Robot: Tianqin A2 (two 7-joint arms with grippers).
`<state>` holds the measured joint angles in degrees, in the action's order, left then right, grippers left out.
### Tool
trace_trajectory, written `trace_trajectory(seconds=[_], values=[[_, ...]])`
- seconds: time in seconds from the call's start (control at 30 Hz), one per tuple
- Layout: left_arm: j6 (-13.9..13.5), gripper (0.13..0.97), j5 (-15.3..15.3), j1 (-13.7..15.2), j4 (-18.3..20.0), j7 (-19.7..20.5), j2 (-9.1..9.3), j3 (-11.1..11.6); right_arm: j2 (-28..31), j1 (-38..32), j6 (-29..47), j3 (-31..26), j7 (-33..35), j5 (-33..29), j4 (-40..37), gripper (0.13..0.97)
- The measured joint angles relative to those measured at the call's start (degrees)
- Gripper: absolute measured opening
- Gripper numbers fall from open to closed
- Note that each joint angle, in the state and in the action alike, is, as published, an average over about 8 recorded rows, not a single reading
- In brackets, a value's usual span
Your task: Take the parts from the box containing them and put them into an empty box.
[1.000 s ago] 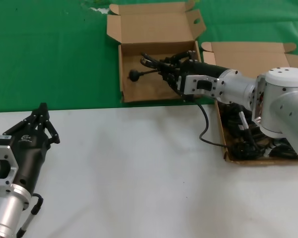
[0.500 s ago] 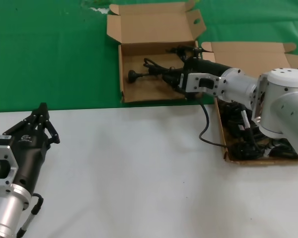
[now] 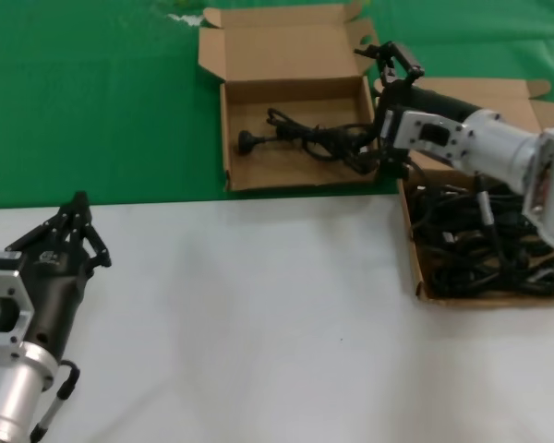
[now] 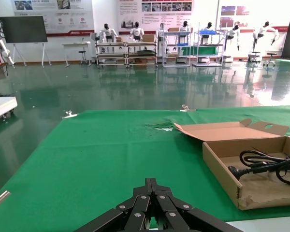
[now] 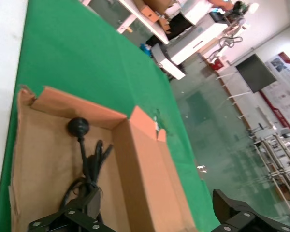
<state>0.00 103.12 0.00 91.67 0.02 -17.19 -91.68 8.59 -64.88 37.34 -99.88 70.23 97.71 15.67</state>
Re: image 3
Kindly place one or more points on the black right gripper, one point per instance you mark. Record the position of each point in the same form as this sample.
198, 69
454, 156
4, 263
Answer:
420, 102

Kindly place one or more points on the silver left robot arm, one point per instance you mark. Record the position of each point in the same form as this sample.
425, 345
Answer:
9, 394

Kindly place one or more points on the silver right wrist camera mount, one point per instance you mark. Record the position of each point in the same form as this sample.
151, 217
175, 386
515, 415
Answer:
420, 134

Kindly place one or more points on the open brown cardboard box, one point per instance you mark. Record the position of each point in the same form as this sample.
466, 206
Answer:
281, 55
503, 94

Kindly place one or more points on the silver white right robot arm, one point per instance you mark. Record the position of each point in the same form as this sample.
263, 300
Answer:
526, 157

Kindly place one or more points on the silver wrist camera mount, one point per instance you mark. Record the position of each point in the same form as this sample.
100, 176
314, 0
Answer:
4, 302
420, 134

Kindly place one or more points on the green table cloth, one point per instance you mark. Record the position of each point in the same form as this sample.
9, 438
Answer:
97, 101

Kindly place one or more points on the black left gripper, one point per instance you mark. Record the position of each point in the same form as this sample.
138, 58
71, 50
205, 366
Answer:
55, 288

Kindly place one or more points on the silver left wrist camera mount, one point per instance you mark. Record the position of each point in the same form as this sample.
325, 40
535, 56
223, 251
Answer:
4, 302

